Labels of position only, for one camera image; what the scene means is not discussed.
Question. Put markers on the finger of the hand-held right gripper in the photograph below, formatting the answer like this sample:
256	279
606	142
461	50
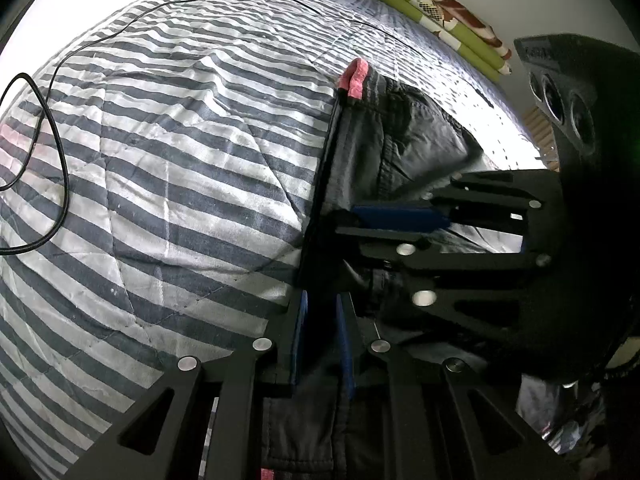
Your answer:
400	217
380	245

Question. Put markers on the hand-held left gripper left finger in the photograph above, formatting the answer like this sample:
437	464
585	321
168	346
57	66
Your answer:
300	340

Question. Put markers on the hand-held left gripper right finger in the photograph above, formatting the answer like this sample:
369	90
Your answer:
345	350

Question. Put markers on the black pants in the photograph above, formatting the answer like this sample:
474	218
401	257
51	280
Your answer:
415	125

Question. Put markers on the pink fabric tag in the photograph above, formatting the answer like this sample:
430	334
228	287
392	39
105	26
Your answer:
355	77

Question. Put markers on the brown patterned folded blanket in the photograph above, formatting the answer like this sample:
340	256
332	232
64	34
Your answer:
452	10

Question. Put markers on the grey striped blanket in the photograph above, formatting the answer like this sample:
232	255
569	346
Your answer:
150	160

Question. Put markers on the wooden slatted rail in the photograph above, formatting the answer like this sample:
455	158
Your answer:
537	125

